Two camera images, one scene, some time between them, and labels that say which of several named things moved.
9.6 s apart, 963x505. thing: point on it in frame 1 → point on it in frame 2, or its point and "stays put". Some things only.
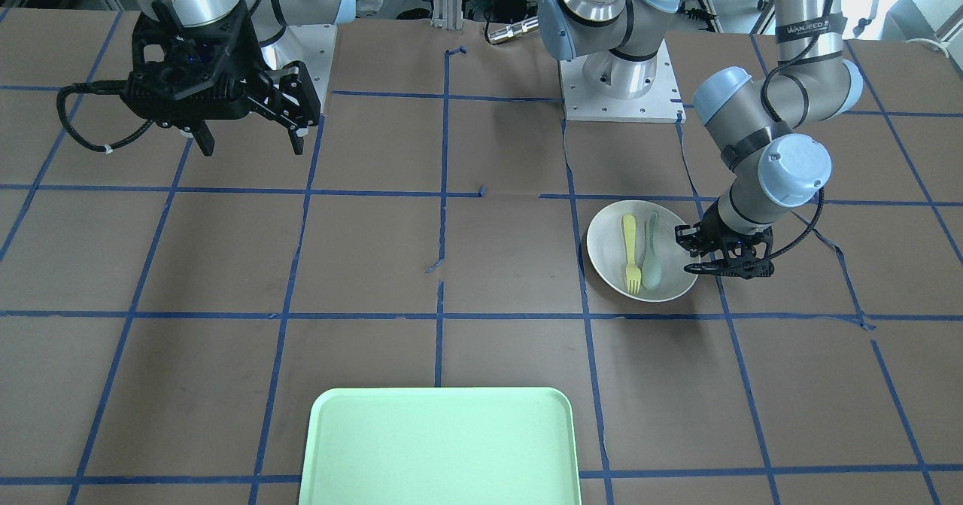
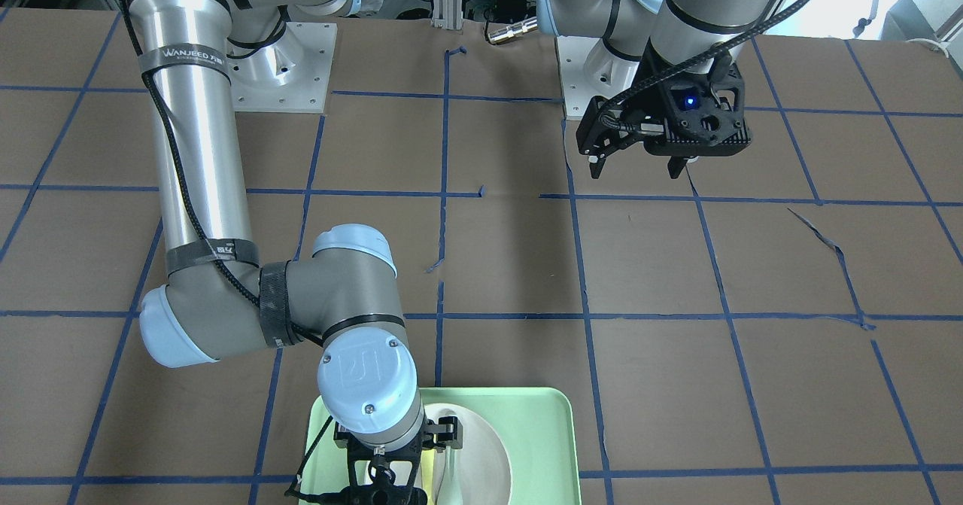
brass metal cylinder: x=513 y=30 stays put
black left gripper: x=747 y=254 → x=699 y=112
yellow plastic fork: x=633 y=274 → x=426 y=471
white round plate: x=633 y=252 → x=483 y=471
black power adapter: x=511 y=4 stays put
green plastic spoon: x=651 y=272 → x=451 y=492
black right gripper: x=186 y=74 → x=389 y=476
